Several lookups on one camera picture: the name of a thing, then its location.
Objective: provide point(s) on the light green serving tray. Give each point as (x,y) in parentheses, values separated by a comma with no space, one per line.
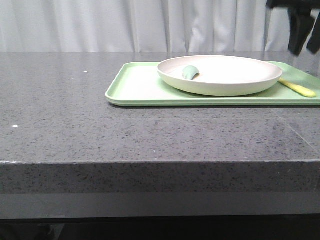
(138,85)

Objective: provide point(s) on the white pleated curtain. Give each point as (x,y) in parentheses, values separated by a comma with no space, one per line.
(142,26)

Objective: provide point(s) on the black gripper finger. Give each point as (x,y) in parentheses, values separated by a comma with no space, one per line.
(301,23)

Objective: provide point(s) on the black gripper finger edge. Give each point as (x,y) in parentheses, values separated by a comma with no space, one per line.
(313,44)

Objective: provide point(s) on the beige round plate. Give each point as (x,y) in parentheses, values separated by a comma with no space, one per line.
(220,75)

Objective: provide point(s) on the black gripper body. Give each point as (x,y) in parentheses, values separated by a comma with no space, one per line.
(298,4)

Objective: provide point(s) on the green plastic spoon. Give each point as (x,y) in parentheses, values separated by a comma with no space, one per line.
(190,72)

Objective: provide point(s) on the yellow plastic fork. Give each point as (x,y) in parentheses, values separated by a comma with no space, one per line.
(306,92)

